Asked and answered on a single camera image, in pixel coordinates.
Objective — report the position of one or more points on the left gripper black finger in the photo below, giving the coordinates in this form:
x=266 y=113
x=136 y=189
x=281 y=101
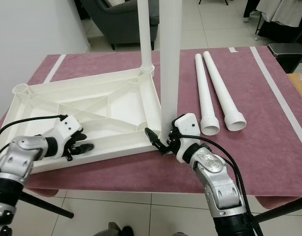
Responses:
x=82 y=148
x=79 y=135

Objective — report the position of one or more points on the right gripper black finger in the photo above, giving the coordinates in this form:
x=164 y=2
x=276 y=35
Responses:
x=157 y=141
x=175 y=122

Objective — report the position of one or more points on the white plastic children table top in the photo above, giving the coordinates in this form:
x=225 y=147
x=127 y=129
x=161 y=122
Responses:
x=106 y=101

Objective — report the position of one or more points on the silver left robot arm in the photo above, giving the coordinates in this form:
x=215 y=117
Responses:
x=23 y=155

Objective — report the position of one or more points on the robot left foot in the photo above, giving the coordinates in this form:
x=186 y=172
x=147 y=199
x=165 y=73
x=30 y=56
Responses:
x=119 y=230

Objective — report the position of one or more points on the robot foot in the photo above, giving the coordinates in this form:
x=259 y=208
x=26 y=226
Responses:
x=181 y=234
x=119 y=230

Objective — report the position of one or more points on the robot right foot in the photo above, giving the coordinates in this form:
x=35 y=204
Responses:
x=181 y=234

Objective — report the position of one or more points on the short white tape piece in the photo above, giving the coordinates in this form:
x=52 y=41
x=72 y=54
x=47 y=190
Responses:
x=233 y=49

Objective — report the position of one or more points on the dark grey armchair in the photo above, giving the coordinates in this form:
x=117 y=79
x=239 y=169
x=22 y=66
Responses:
x=116 y=22

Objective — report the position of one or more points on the light wooden side table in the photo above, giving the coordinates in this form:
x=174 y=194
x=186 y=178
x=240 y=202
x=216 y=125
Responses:
x=299 y=81

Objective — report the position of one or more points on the silver black trash bin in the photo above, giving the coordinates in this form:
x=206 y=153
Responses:
x=288 y=54

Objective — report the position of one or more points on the clothes rack with garments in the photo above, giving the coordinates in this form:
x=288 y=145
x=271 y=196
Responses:
x=283 y=14

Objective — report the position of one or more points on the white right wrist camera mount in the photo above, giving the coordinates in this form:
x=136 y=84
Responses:
x=187 y=123

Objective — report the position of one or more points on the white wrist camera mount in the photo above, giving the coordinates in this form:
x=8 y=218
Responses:
x=187 y=123
x=67 y=129

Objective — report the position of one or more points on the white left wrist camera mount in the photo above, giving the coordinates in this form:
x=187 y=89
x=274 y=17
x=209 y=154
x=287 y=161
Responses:
x=67 y=129

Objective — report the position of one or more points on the black metal table frame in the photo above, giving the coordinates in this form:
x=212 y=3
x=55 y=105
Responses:
x=47 y=205

